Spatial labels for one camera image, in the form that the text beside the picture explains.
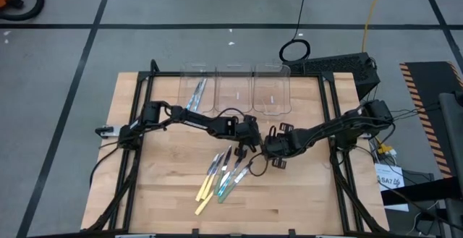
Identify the black metal beam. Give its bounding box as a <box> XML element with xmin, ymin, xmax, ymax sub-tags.
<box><xmin>379</xmin><ymin>177</ymin><xmax>463</xmax><ymax>207</ymax></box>

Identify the black hazard striped platform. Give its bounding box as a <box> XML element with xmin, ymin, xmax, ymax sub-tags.
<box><xmin>399</xmin><ymin>61</ymin><xmax>463</xmax><ymax>179</ymax></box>

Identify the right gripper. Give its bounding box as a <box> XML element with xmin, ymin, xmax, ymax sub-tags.
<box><xmin>263</xmin><ymin>122</ymin><xmax>303</xmax><ymax>169</ymax></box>

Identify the black computer case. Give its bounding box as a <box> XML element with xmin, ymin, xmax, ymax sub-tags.
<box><xmin>289</xmin><ymin>52</ymin><xmax>381</xmax><ymax>101</ymax></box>

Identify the yellow floor cable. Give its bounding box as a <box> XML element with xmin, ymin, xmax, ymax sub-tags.
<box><xmin>362</xmin><ymin>0</ymin><xmax>386</xmax><ymax>53</ymax></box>

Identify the white paper label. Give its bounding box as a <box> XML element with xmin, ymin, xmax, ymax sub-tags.
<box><xmin>375</xmin><ymin>163</ymin><xmax>409</xmax><ymax>213</ymax></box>

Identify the grey metal post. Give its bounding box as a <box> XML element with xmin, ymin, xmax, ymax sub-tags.
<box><xmin>438</xmin><ymin>92</ymin><xmax>463</xmax><ymax>238</ymax></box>

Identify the yellow cable plug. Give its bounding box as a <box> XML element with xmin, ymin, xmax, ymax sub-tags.
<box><xmin>375</xmin><ymin>140</ymin><xmax>398</xmax><ymax>158</ymax></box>

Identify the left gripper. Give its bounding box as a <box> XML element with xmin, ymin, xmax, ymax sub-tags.
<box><xmin>231</xmin><ymin>114</ymin><xmax>263</xmax><ymax>159</ymax></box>

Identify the cream handled table knife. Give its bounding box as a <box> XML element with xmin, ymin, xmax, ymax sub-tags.
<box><xmin>194</xmin><ymin>153</ymin><xmax>221</xmax><ymax>203</ymax></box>
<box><xmin>201</xmin><ymin>153</ymin><xmax>226</xmax><ymax>200</ymax></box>
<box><xmin>194</xmin><ymin>172</ymin><xmax>231</xmax><ymax>216</ymax></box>

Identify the green handled table knife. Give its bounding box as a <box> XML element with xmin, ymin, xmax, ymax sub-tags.
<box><xmin>218</xmin><ymin>163</ymin><xmax>253</xmax><ymax>204</ymax></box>
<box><xmin>214</xmin><ymin>145</ymin><xmax>233</xmax><ymax>195</ymax></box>

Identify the clear plastic bin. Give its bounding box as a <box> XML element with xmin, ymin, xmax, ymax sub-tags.
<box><xmin>214</xmin><ymin>62</ymin><xmax>253</xmax><ymax>120</ymax></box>
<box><xmin>252</xmin><ymin>63</ymin><xmax>292</xmax><ymax>121</ymax></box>
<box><xmin>175</xmin><ymin>62</ymin><xmax>217</xmax><ymax>118</ymax></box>

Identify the black coiled floor cable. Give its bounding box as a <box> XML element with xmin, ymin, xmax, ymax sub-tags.
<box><xmin>279</xmin><ymin>0</ymin><xmax>311</xmax><ymax>64</ymax></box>

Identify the teal white patterned knife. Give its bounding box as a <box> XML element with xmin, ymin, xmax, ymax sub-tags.
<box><xmin>191</xmin><ymin>77</ymin><xmax>208</xmax><ymax>111</ymax></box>
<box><xmin>184</xmin><ymin>78</ymin><xmax>204</xmax><ymax>111</ymax></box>
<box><xmin>217</xmin><ymin>156</ymin><xmax>244</xmax><ymax>197</ymax></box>

